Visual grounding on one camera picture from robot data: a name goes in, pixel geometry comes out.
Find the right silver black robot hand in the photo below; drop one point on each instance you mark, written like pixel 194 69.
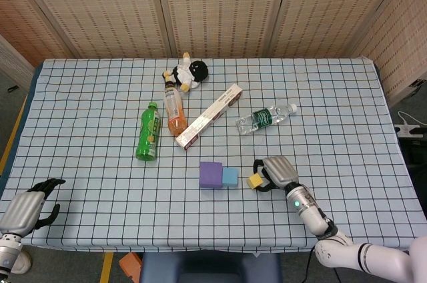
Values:
pixel 282 171

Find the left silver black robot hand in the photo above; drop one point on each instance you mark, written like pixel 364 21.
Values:
pixel 23 209

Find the small yellow foam cube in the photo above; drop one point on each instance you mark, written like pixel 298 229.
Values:
pixel 255 181

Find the medium blue foam cube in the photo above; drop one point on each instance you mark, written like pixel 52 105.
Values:
pixel 230 177

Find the large purple foam cube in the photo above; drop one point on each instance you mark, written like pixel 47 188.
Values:
pixel 210 176

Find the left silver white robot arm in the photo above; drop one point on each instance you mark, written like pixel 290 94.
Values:
pixel 10 253

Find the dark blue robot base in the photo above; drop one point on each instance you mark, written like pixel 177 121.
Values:
pixel 207 269

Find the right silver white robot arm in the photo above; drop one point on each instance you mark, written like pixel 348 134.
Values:
pixel 312 213

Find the clear water bottle green label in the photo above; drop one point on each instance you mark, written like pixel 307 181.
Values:
pixel 263 119

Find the light blue checked tablecloth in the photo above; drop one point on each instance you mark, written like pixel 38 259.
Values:
pixel 83 149

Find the long white baking paper box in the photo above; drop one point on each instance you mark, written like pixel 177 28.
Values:
pixel 207 119

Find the orange block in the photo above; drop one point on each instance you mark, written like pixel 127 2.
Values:
pixel 130 264

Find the small black object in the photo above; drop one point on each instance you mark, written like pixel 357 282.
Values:
pixel 13 88

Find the orange drink bottle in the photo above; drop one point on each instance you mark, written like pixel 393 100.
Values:
pixel 175 112

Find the white power strip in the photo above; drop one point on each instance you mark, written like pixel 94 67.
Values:
pixel 405 130

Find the black and white plush toy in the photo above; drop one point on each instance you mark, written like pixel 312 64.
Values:
pixel 197 71

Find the black equipment case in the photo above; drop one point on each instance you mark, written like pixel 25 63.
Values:
pixel 417 153

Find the green drink bottle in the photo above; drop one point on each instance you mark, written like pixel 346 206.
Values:
pixel 148 136

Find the white woven panel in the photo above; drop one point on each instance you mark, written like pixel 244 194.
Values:
pixel 10 66

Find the woven bamboo screen panel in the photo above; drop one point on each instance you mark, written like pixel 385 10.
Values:
pixel 227 6
pixel 110 6
pixel 30 22
pixel 403 39
pixel 333 6

